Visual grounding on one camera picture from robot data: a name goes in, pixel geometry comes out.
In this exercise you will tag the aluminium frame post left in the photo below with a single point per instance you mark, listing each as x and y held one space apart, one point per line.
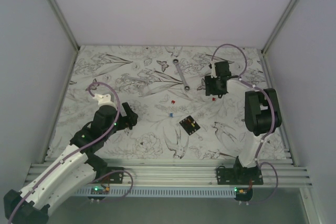
62 21

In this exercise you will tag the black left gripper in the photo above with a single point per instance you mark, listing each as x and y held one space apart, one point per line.
126 121

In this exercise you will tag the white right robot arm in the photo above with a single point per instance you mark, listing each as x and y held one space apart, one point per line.
262 116

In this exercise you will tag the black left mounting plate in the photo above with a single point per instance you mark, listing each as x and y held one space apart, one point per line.
112 175

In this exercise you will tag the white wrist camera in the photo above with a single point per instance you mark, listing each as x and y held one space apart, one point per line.
213 69
104 99

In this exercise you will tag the black mounting plate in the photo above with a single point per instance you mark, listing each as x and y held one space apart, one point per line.
235 176
112 175

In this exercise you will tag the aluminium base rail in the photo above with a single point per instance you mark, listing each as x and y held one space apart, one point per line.
201 172

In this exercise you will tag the aluminium frame post right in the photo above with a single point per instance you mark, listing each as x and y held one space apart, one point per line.
281 22

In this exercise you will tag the clear plastic fuse cover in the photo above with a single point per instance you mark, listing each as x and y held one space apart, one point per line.
144 90

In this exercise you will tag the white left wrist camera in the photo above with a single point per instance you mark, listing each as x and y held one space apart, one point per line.
104 99

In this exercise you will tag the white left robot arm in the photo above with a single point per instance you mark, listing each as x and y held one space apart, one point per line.
77 166

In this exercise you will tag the aluminium frame post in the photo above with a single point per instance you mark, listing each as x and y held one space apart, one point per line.
62 21
281 22

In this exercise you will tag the silver ratchet wrench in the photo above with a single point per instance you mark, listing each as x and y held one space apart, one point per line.
180 72

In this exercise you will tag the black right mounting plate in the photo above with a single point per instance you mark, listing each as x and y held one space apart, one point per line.
235 176

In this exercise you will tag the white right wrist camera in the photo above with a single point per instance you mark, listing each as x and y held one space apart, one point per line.
213 69

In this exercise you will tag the white slotted cable duct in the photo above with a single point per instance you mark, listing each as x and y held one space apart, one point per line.
141 191

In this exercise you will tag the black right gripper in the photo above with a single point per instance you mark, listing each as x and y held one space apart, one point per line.
209 90

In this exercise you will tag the black fuse box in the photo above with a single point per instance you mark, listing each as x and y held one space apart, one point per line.
189 128

